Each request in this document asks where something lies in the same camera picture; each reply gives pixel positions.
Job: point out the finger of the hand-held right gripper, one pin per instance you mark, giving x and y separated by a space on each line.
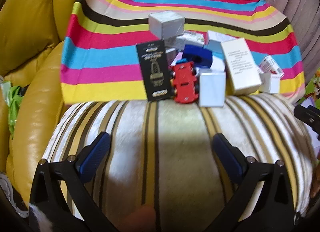
303 116
315 112

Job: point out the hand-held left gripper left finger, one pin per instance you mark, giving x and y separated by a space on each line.
93 157

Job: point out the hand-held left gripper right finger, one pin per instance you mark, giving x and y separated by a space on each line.
228 159

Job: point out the red and white small box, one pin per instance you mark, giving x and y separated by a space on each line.
271 66

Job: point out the pale grey cube box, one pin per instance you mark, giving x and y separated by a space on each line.
212 89

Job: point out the white box with printed text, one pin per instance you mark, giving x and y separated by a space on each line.
241 67

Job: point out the red toy car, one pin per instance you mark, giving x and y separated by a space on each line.
185 82

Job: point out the black box with gold print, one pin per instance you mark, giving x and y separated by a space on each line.
153 69

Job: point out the dark blue box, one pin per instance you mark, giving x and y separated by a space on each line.
197 56

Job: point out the small blue toy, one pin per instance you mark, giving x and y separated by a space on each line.
182 61

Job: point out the light blue and white box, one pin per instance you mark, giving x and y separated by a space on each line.
215 42

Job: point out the white box with small print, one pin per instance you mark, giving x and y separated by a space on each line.
195 36

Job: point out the silver rectangular box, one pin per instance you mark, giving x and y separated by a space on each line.
175 42

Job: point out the silver grey cube box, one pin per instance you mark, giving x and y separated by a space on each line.
166 23

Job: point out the white fluffy cloth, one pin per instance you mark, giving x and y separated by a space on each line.
41 218

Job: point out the green cloth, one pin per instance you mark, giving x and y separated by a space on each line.
13 104

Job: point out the colourful striped cloth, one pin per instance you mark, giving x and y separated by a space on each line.
105 54

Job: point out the yellow leather sofa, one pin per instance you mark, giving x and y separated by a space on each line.
30 22

